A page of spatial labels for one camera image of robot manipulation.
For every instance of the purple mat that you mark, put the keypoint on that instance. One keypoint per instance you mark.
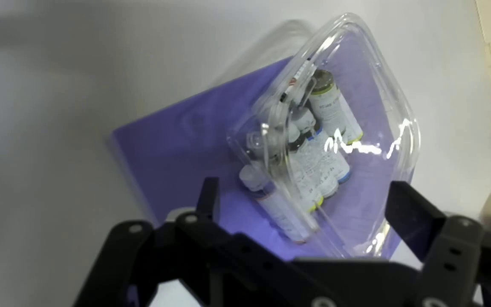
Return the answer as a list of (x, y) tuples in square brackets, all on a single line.
[(171, 154)]

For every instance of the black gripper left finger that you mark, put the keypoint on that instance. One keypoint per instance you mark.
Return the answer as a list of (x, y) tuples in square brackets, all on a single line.
[(144, 250)]

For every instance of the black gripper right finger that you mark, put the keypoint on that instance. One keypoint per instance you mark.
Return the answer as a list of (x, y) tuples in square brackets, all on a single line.
[(456, 256)]

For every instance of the clear plastic bowl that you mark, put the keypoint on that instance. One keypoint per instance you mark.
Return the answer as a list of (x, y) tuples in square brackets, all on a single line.
[(309, 232)]

